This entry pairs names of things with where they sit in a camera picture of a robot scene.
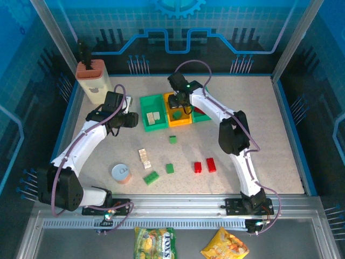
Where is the slotted grey cable duct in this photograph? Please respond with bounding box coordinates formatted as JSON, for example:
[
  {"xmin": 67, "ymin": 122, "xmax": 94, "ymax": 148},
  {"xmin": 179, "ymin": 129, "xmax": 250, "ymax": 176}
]
[{"xmin": 43, "ymin": 217, "xmax": 250, "ymax": 230}]

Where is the cream knife block orange top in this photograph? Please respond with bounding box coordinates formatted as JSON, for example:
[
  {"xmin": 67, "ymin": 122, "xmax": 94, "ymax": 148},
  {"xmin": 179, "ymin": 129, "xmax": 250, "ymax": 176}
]
[{"xmin": 75, "ymin": 59, "xmax": 111, "ymax": 105}]

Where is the tin can with pull tab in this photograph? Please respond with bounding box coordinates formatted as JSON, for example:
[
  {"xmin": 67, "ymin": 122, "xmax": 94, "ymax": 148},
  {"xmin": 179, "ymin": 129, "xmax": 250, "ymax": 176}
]
[{"xmin": 111, "ymin": 163, "xmax": 133, "ymax": 185}]

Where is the green plastic bin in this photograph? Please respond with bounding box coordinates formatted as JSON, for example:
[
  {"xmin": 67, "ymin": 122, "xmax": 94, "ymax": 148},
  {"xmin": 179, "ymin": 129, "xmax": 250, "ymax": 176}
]
[
  {"xmin": 191, "ymin": 86, "xmax": 212, "ymax": 124},
  {"xmin": 139, "ymin": 94, "xmax": 170, "ymax": 133}
]

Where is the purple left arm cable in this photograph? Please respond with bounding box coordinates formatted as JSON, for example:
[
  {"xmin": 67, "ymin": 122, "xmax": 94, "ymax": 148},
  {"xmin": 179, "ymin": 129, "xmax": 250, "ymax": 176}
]
[{"xmin": 51, "ymin": 85, "xmax": 135, "ymax": 233}]

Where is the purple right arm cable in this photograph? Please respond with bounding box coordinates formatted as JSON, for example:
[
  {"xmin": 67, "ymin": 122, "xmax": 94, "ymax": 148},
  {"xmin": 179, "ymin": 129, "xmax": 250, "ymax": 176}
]
[{"xmin": 174, "ymin": 59, "xmax": 281, "ymax": 235}]

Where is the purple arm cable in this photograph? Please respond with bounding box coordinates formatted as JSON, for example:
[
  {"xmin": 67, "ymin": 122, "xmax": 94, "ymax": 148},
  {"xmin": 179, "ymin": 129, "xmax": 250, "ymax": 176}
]
[
  {"xmin": 51, "ymin": 85, "xmax": 135, "ymax": 233},
  {"xmin": 174, "ymin": 59, "xmax": 281, "ymax": 235}
]

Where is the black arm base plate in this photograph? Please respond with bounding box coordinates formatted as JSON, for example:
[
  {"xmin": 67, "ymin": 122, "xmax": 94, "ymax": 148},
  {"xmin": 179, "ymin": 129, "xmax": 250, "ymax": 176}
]
[
  {"xmin": 224, "ymin": 197, "xmax": 274, "ymax": 216},
  {"xmin": 81, "ymin": 198, "xmax": 135, "ymax": 216}
]

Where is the yellow plastic bin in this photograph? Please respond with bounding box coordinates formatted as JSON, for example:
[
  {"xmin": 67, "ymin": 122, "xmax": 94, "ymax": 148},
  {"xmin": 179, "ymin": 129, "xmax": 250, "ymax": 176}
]
[{"xmin": 163, "ymin": 92, "xmax": 194, "ymax": 128}]

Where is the yellow snack bag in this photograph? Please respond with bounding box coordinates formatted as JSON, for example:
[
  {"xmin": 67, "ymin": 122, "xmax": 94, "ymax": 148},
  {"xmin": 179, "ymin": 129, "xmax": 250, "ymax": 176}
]
[{"xmin": 200, "ymin": 226, "xmax": 250, "ymax": 259}]

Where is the aluminium mounting rail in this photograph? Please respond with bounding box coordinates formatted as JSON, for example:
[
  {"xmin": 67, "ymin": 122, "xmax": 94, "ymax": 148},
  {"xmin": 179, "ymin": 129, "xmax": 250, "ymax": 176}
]
[{"xmin": 32, "ymin": 193, "xmax": 324, "ymax": 219}]

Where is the black knife handle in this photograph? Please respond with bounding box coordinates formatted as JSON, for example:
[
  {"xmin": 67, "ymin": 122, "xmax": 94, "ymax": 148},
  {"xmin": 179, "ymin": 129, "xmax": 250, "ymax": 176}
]
[{"xmin": 76, "ymin": 38, "xmax": 93, "ymax": 70}]

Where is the green snack bag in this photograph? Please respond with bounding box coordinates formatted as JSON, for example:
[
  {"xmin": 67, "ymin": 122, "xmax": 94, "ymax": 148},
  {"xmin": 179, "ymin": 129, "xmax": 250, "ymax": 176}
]
[{"xmin": 134, "ymin": 227, "xmax": 180, "ymax": 259}]

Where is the long cream lego brick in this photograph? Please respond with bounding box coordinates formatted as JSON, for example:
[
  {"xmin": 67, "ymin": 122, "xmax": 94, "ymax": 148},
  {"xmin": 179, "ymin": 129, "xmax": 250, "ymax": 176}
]
[{"xmin": 138, "ymin": 148, "xmax": 152, "ymax": 170}]

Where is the long green lego brick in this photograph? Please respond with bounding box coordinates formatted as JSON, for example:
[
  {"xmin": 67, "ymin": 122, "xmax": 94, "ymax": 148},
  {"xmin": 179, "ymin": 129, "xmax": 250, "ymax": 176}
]
[{"xmin": 143, "ymin": 171, "xmax": 160, "ymax": 186}]

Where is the aluminium frame post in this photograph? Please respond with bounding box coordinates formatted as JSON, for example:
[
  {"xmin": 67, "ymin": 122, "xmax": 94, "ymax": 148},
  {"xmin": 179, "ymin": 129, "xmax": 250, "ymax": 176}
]
[
  {"xmin": 272, "ymin": 0, "xmax": 324, "ymax": 81},
  {"xmin": 29, "ymin": 0, "xmax": 81, "ymax": 81}
]

